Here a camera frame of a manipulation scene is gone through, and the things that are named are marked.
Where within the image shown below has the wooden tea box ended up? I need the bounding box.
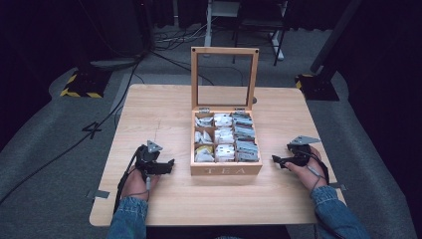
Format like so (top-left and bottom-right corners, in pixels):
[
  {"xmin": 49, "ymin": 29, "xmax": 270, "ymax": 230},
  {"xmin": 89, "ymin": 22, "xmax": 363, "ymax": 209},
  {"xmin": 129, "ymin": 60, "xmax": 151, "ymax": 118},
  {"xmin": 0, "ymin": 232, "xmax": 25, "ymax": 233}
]
[{"xmin": 189, "ymin": 46, "xmax": 264, "ymax": 177}]

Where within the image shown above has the grey left gripper cable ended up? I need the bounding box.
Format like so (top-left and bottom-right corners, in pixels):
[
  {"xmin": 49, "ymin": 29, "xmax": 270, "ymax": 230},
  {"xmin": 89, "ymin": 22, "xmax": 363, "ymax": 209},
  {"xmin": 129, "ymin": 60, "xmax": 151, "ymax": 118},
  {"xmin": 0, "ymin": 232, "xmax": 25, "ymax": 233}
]
[{"xmin": 126, "ymin": 176, "xmax": 152, "ymax": 197}]

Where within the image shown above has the row of grey tea packets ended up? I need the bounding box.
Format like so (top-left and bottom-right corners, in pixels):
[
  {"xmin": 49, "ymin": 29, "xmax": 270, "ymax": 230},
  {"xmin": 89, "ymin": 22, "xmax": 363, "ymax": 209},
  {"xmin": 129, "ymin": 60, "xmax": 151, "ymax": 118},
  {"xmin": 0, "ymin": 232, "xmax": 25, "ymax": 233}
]
[{"xmin": 231, "ymin": 112, "xmax": 260, "ymax": 163}]

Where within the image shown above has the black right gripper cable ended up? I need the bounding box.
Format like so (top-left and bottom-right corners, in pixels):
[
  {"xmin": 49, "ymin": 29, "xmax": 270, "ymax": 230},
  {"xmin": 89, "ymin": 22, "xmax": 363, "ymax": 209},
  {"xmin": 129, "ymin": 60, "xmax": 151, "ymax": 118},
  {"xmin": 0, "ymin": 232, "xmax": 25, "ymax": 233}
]
[{"xmin": 298, "ymin": 148, "xmax": 330, "ymax": 186}]

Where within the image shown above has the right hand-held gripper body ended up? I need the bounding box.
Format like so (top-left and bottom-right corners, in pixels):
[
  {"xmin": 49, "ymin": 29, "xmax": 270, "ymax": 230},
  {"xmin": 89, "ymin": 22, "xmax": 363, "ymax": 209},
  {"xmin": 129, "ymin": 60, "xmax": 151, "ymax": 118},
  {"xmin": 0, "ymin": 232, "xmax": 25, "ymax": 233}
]
[{"xmin": 287, "ymin": 134, "xmax": 321, "ymax": 167}]

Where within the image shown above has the group of white tea bags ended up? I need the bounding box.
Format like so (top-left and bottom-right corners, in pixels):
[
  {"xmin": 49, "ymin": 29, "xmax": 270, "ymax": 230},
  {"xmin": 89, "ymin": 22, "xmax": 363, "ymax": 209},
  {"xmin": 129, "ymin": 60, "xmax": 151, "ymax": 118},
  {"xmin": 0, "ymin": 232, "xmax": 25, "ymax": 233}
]
[{"xmin": 213, "ymin": 113, "xmax": 236, "ymax": 163}]

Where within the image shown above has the person's right hand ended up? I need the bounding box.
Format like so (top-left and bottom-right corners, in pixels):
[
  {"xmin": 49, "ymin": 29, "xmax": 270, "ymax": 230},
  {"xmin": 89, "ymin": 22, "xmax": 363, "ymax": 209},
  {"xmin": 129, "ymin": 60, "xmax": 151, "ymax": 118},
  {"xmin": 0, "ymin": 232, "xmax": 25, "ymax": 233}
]
[{"xmin": 284, "ymin": 145, "xmax": 328, "ymax": 193}]

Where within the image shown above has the yellow-black striped stand base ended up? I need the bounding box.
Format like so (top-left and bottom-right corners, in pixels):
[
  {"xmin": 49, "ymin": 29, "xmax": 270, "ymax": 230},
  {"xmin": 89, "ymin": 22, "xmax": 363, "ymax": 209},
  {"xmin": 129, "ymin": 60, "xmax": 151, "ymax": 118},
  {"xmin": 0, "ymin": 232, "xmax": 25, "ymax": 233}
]
[
  {"xmin": 60, "ymin": 69, "xmax": 112, "ymax": 100},
  {"xmin": 295, "ymin": 73, "xmax": 340, "ymax": 102}
]

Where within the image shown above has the white desk frame leg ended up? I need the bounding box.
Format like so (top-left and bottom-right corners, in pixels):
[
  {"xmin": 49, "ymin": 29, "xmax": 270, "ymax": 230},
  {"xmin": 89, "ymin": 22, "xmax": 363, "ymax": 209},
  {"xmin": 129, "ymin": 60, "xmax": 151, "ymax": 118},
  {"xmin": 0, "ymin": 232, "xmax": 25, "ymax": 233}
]
[
  {"xmin": 203, "ymin": 0, "xmax": 241, "ymax": 48},
  {"xmin": 269, "ymin": 0, "xmax": 289, "ymax": 62}
]

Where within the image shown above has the black slanted stand pole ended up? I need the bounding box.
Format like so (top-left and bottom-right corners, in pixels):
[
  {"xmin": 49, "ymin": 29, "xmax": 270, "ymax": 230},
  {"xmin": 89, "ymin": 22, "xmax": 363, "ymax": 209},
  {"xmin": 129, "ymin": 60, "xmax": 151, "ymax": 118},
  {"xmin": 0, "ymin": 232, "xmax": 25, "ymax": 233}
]
[{"xmin": 310, "ymin": 0, "xmax": 363, "ymax": 75}]

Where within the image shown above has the person's left hand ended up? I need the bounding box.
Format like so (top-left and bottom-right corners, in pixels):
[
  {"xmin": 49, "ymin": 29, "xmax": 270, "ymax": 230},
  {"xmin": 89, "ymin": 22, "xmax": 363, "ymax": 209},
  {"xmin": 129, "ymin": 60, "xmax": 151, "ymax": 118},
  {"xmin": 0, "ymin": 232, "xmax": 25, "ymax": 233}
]
[{"xmin": 120, "ymin": 164, "xmax": 161, "ymax": 202}]

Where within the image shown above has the grey right gripper cable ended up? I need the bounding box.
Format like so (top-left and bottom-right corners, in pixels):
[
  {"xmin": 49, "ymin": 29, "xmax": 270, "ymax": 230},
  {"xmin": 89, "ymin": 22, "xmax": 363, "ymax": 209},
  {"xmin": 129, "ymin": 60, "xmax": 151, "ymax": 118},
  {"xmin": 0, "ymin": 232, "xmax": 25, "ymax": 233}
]
[{"xmin": 306, "ymin": 164, "xmax": 327, "ymax": 194}]

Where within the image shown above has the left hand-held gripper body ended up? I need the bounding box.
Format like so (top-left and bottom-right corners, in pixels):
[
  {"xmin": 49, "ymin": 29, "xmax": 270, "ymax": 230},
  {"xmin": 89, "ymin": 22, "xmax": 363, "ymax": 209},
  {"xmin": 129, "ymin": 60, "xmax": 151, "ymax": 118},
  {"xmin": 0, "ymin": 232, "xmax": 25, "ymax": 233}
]
[{"xmin": 135, "ymin": 139, "xmax": 169, "ymax": 176}]

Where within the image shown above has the black metal stand frame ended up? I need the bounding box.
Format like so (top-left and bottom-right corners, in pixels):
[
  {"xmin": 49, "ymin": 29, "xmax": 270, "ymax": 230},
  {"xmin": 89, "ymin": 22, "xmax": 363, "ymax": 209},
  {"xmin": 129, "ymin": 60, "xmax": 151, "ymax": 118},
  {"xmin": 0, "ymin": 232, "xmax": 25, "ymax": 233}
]
[{"xmin": 231, "ymin": 0, "xmax": 289, "ymax": 67}]

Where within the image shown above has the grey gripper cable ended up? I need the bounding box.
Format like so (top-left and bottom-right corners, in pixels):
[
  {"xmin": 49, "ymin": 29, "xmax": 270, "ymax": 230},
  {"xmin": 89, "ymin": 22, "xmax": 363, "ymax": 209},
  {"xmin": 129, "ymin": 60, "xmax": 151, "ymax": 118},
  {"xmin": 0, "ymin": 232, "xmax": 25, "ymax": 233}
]
[
  {"xmin": 306, "ymin": 164, "xmax": 327, "ymax": 194},
  {"xmin": 126, "ymin": 176, "xmax": 152, "ymax": 197}
]

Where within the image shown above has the bundle of floor cables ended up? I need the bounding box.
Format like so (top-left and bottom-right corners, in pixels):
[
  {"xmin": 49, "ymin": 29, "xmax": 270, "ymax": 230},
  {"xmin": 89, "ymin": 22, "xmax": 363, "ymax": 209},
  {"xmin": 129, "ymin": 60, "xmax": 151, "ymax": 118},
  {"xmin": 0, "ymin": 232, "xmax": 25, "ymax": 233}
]
[{"xmin": 152, "ymin": 23, "xmax": 213, "ymax": 53}]

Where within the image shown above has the long black floor cable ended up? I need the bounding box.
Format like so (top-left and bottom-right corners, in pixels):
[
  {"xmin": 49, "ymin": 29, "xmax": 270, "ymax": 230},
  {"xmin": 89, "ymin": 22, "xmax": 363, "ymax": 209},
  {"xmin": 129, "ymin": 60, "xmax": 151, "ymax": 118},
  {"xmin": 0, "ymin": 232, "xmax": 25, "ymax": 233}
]
[{"xmin": 0, "ymin": 49, "xmax": 147, "ymax": 205}]

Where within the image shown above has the group of white-yellow tea bags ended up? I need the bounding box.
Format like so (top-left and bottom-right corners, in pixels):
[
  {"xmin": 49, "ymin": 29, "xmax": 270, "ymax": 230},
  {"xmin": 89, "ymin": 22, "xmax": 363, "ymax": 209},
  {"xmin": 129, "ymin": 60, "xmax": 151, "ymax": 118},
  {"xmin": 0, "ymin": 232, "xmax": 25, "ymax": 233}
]
[{"xmin": 194, "ymin": 115, "xmax": 216, "ymax": 163}]

